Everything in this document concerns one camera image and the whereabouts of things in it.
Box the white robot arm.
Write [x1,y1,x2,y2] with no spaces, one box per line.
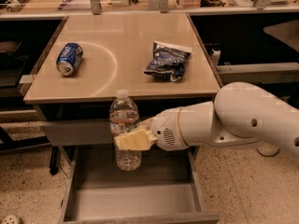
[115,82,299,158]

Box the clear plastic water bottle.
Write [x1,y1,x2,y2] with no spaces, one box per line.
[109,90,141,171]

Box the blue crumpled chip bag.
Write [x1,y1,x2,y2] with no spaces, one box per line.
[144,41,192,82]

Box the grey drawer cabinet beige top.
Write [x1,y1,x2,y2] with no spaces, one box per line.
[20,12,224,161]

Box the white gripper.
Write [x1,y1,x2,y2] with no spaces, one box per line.
[114,107,188,151]

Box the open grey middle drawer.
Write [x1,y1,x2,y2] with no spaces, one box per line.
[59,145,220,224]

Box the grey top drawer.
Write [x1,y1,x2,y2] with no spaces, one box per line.
[41,119,113,147]

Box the blue Pepsi soda can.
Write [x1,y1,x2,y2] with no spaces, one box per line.
[56,43,83,77]

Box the black coiled spring tool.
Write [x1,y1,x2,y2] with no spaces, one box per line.
[6,0,30,12]

